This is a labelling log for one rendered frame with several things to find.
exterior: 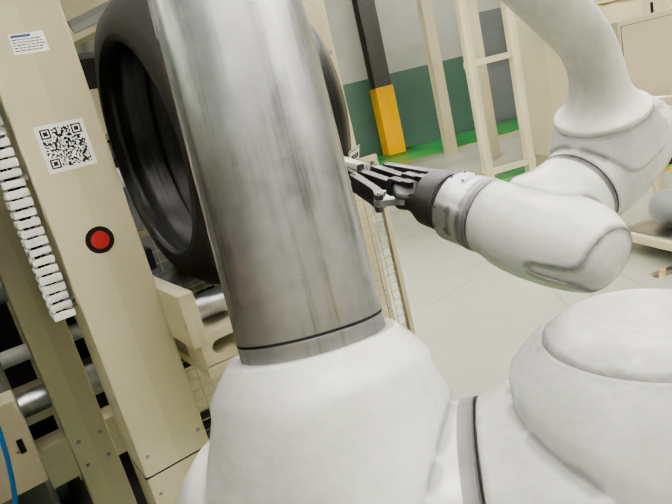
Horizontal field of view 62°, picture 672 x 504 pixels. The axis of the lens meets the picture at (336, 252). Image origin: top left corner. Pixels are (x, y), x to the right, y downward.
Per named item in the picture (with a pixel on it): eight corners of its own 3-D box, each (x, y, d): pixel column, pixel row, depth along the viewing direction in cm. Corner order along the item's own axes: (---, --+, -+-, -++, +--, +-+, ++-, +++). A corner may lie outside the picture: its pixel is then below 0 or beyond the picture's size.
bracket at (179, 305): (194, 351, 93) (176, 297, 91) (131, 310, 126) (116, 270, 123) (213, 342, 95) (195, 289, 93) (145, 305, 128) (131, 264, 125)
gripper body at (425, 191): (476, 167, 71) (423, 153, 78) (429, 185, 67) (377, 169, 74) (474, 221, 75) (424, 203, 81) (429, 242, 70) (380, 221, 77)
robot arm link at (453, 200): (464, 191, 62) (425, 179, 67) (462, 263, 66) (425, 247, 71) (515, 170, 67) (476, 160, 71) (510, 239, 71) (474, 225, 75)
